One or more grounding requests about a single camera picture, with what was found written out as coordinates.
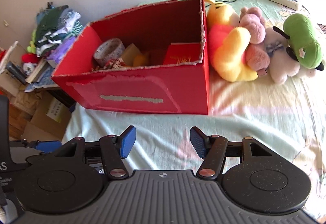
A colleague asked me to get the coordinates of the brown calabash gourd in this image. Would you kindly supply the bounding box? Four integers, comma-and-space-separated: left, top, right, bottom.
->
133, 54, 149, 67

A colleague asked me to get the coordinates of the printed packing tape roll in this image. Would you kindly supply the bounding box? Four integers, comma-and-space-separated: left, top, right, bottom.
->
93, 38, 125, 68

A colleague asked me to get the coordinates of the brown cardboard box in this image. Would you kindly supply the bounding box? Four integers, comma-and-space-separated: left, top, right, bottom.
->
22, 94, 71, 141

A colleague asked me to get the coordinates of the light green bed sheet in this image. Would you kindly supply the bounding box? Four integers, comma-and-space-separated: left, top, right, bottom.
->
62, 0, 326, 222

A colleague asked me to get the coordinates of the red white small plush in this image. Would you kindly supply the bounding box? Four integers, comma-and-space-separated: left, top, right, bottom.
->
21, 53, 40, 76

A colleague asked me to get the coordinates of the purple tissue pack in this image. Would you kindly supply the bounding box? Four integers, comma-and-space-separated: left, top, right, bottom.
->
46, 36, 76, 69

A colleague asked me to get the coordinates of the green frog plush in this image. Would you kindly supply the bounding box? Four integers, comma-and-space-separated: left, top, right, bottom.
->
26, 30, 36, 54

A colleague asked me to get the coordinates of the yellow red bear plush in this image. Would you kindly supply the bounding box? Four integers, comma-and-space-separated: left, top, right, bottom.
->
204, 0, 258, 82

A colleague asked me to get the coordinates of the white plush toy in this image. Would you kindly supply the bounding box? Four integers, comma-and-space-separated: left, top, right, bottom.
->
264, 27, 317, 85

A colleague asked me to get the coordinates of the large red cardboard box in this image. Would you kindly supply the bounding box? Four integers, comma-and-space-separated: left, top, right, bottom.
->
52, 0, 209, 115

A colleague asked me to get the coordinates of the pile of folded clothes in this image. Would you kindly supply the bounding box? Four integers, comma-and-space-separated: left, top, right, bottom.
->
33, 2, 83, 58

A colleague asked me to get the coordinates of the pink plush toy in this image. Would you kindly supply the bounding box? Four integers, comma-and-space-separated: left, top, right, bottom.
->
239, 7, 270, 77

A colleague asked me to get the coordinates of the green plush toy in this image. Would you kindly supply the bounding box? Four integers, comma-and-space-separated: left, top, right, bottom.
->
272, 13, 324, 71

